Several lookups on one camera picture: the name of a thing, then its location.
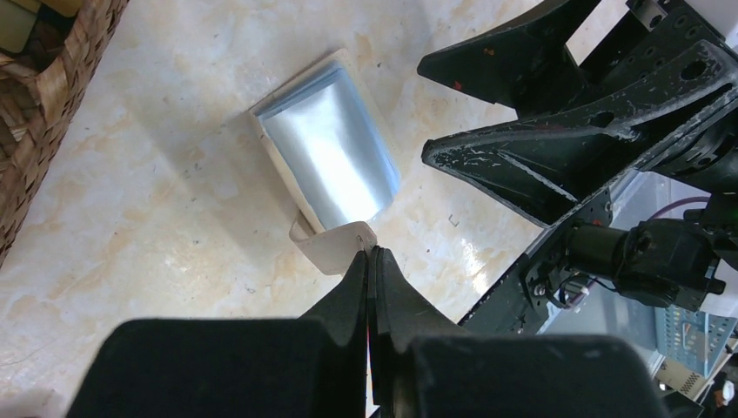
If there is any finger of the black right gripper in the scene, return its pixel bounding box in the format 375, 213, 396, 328
421, 40, 737, 226
417, 0, 597, 118

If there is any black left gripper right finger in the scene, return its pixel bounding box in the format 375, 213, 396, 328
368, 246, 668, 417

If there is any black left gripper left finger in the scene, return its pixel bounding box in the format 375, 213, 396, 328
67, 251, 367, 417

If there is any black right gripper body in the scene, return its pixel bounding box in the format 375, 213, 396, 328
461, 1, 737, 334

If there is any brown woven basket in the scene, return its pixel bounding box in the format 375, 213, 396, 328
1, 1, 128, 259

